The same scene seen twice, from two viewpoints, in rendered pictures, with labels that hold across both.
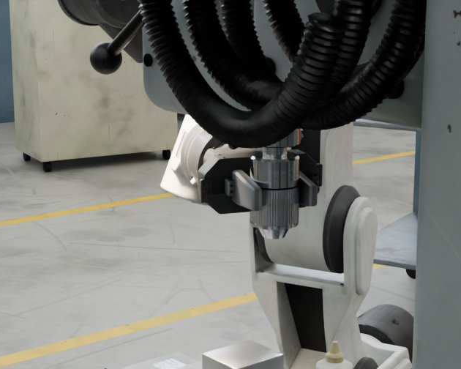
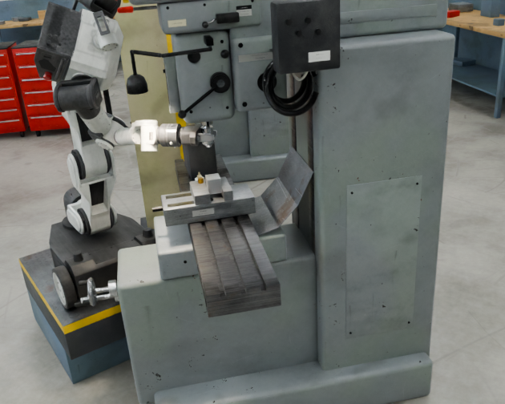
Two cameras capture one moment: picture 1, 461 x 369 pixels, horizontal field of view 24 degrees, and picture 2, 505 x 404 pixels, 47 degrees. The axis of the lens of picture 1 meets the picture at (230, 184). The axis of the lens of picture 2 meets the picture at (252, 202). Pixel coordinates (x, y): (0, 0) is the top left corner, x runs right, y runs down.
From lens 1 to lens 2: 1.79 m
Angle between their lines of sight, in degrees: 59
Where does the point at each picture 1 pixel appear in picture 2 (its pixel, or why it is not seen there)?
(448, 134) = (327, 103)
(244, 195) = (208, 138)
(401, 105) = not seen: hidden behind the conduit
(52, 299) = not seen: outside the picture
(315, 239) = (104, 163)
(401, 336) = not seen: hidden behind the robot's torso
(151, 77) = (191, 115)
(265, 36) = (243, 97)
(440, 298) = (327, 127)
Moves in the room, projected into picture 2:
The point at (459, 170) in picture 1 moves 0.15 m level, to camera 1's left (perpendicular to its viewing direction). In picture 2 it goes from (329, 108) to (313, 120)
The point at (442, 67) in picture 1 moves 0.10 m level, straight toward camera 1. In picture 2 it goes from (325, 94) to (351, 97)
